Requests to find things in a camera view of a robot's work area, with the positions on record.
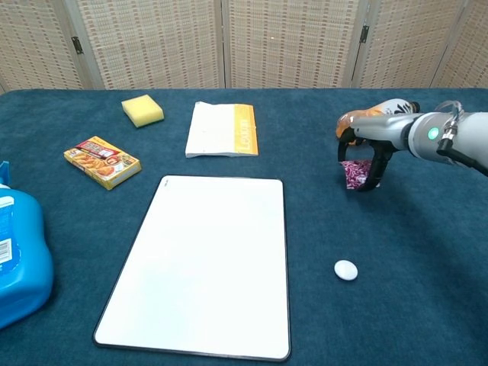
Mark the pink patterned packet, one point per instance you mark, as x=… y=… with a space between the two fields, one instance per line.
x=354 y=173

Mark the white rectangular board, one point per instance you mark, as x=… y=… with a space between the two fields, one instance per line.
x=206 y=267

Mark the woven folding screen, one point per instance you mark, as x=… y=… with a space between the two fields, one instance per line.
x=160 y=42

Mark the blue detergent pump bottle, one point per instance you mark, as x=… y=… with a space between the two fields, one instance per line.
x=19 y=267

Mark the white and orange book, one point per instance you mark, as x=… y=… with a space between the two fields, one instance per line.
x=217 y=129

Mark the blue table cloth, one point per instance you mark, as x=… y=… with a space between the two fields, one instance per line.
x=400 y=236

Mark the yellow sponge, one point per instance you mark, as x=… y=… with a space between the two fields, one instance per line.
x=143 y=110

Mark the small white ball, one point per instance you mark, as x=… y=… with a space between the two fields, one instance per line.
x=345 y=270

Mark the orange drink bottle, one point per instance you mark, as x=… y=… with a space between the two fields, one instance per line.
x=394 y=106

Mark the black screen hinge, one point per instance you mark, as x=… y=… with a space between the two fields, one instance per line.
x=77 y=45
x=365 y=34

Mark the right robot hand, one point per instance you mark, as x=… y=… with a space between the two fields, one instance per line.
x=381 y=127

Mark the yellow curry box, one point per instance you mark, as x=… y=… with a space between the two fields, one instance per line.
x=101 y=162

